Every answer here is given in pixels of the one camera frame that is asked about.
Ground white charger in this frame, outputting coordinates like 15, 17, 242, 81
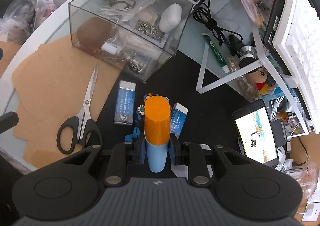
302, 202, 320, 223

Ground white earbuds case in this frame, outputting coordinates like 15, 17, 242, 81
159, 3, 182, 33

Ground black desk mat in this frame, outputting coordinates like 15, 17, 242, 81
95, 50, 278, 181

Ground orange and blue capsule case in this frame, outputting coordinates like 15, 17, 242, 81
144, 95, 171, 174

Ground smartphone with lit screen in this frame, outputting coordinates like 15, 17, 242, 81
232, 99, 280, 168

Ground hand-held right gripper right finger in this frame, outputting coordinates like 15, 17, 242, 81
169, 136, 253, 188

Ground large clear drawer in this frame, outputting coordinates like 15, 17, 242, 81
68, 0, 194, 84

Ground white cable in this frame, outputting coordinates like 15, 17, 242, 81
271, 95, 288, 119

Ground blue beaded flower keychain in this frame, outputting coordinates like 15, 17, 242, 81
124, 93, 173, 143

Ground white keyboard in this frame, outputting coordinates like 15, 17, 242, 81
272, 0, 320, 84

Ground granola snack packet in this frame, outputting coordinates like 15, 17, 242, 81
237, 75, 261, 103

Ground blue sleeved eraser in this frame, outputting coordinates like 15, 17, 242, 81
114, 80, 137, 126
170, 102, 189, 138

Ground black cable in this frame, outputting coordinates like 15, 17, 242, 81
193, 0, 242, 54

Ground silver chain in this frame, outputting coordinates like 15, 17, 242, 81
134, 20, 165, 40

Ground metal trinkets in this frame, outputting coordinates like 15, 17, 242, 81
119, 49, 146, 74

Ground brown round pouch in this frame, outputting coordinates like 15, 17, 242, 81
76, 16, 113, 49

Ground brown paper sheets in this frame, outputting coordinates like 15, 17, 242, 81
11, 34, 123, 169

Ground black and silver gadget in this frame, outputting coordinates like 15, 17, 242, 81
236, 44, 258, 69

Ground white metal laptop stand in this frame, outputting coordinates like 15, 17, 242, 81
196, 0, 320, 134

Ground cartoon boy figure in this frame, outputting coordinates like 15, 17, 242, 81
246, 64, 276, 95

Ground metal key ring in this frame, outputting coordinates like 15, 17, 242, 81
109, 0, 136, 12

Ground black handled scissors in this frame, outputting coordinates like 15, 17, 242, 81
56, 64, 103, 155

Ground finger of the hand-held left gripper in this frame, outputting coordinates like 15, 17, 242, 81
0, 112, 20, 134

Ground clear plastic bags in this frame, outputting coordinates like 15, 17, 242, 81
0, 0, 76, 44

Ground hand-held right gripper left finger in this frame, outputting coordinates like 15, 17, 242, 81
62, 134, 148, 188

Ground green toothpaste tube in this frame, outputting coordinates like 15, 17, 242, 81
202, 34, 231, 74

